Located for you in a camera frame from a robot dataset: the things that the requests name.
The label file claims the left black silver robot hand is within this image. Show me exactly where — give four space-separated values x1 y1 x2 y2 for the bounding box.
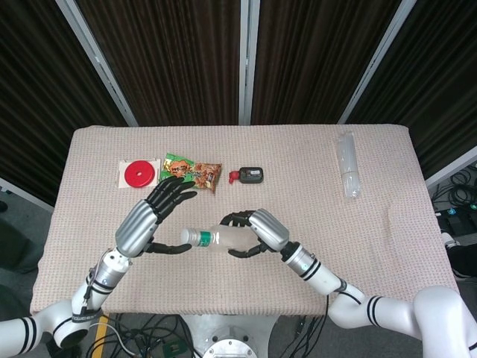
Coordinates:
115 176 198 260

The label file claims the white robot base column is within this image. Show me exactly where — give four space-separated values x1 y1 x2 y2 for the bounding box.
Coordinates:
180 313 277 358

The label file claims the red round disc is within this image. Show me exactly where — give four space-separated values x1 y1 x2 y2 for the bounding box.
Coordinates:
124 160 156 189

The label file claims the black ink bottle red cap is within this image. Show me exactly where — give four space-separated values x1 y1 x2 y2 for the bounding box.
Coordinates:
227 166 266 185

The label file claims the dark brown partition panel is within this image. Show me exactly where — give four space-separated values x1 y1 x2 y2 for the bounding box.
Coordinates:
347 0 477 179
0 0 128 207
75 0 247 127
250 0 402 126

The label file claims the black and white shoe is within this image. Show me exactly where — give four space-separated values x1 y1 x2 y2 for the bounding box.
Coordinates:
444 232 477 279

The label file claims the grey partition post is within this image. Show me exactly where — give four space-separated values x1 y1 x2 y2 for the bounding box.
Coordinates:
338 0 416 126
55 0 139 128
238 0 261 126

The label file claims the red disc on card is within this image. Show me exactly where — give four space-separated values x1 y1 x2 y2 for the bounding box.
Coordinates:
118 160 161 190

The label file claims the clear plastic bottle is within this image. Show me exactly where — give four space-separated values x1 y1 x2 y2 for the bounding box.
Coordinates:
193 223 262 255

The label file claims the beige woven tablecloth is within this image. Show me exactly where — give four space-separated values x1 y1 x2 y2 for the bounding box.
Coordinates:
29 124 458 316

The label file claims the stack of clear cups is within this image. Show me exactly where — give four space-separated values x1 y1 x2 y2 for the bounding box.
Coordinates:
336 131 364 201

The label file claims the white floor cable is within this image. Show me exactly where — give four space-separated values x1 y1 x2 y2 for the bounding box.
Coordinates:
75 323 139 357

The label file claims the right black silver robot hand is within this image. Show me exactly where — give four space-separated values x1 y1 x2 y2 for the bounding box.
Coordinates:
220 208 291 260

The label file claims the green circuit board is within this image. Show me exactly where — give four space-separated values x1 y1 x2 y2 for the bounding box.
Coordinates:
162 341 188 358

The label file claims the green orange snack bag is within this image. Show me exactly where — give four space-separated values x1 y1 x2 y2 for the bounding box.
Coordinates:
159 152 223 196

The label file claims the black floor cable tangle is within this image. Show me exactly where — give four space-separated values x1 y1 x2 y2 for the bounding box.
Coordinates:
428 163 477 234

